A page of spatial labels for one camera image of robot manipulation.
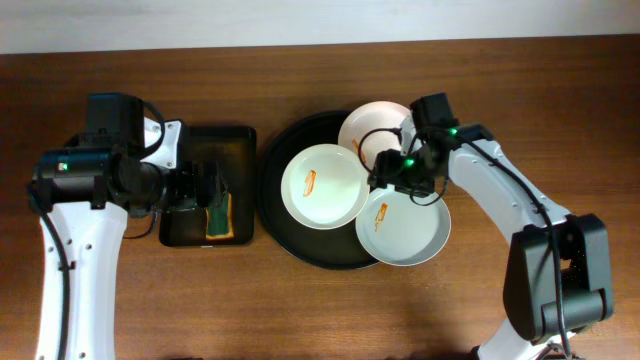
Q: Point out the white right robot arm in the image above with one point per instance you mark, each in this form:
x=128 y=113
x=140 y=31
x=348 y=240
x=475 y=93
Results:
x=558 y=280

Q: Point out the pinkish white plate with sauce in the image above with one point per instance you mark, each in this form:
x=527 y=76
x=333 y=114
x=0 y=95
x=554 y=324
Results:
x=374 y=115

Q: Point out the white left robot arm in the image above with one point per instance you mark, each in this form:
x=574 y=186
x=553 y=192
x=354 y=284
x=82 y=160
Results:
x=85 y=193

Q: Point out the green and yellow sponge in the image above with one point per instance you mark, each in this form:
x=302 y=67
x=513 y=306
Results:
x=219 y=220

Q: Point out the grey plate with sauce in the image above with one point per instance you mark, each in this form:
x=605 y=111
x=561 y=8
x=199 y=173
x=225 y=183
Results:
x=396 y=231

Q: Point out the black round tray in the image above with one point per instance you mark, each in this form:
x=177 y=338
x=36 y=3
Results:
x=335 y=249

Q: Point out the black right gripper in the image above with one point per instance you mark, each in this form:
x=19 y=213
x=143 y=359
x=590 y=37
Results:
x=388 y=171

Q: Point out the black rectangular tray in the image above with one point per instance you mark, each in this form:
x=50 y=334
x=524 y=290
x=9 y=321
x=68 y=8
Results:
x=234 y=149

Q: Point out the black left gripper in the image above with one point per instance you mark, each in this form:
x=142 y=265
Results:
x=209 y=185

